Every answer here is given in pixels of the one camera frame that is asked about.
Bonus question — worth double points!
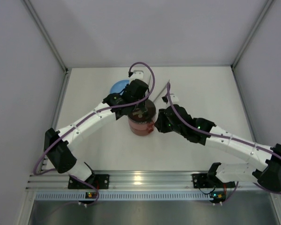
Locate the grey lid with handle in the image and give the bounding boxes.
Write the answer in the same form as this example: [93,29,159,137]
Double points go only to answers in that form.
[128,99,156,136]

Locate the long metal tongs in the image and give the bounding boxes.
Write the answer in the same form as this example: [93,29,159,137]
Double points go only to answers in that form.
[152,79,170,103]

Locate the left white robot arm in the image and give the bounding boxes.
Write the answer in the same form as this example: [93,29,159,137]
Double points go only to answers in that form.
[44,71,151,183]

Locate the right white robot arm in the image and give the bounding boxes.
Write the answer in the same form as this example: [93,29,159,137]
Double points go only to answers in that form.
[155,94,281,193]

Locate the blue plate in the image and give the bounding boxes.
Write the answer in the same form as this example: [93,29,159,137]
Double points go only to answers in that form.
[110,79,129,94]

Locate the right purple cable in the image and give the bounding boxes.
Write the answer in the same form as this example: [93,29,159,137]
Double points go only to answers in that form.
[165,82,281,207]

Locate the purple cable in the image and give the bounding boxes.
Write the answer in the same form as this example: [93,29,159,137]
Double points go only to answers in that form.
[165,82,281,207]
[33,62,156,207]

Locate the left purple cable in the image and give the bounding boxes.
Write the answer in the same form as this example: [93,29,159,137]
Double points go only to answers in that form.
[33,62,156,207]

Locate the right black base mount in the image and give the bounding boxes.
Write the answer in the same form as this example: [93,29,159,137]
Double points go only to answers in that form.
[192,173,236,189]

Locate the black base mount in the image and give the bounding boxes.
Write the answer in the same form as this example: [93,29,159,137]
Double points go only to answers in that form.
[192,173,236,189]
[67,174,110,190]

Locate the perforated cable duct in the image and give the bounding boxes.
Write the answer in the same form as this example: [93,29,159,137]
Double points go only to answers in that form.
[35,191,223,201]

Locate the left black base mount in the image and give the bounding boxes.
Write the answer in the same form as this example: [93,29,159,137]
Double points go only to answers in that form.
[67,174,110,190]

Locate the aluminium front rail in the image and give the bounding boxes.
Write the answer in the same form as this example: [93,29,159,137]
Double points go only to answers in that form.
[25,170,281,192]

